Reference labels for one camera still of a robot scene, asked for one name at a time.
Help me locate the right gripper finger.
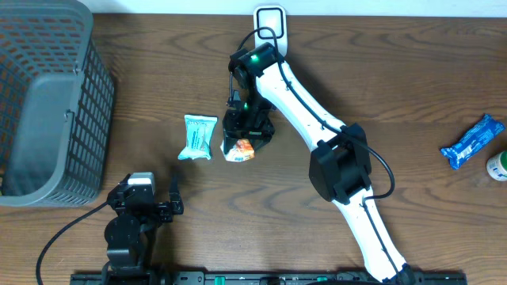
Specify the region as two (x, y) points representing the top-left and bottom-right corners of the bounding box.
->
(223, 132), (238, 154)
(249, 132), (273, 151)

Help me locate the orange tissue pack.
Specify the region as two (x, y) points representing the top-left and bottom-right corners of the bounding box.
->
(220, 139), (255, 162)

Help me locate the teal wet wipes pack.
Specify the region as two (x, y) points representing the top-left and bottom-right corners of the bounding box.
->
(177, 114), (218, 160)

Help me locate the blue snack bar wrapper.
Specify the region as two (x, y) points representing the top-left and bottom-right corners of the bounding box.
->
(440, 114), (506, 170)

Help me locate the green lid jar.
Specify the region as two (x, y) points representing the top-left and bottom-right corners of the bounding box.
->
(486, 151), (507, 181)

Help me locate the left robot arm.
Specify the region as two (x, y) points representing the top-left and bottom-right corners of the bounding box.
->
(101, 172), (184, 285)

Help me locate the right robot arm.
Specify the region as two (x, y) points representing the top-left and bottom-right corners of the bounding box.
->
(222, 43), (416, 284)

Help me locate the white barcode scanner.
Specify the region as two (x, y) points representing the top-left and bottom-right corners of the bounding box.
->
(253, 5), (288, 56)

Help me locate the grey plastic mesh basket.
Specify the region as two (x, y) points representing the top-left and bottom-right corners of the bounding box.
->
(1, 1), (116, 207)

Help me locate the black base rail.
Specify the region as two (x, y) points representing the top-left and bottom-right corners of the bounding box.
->
(70, 270), (468, 285)

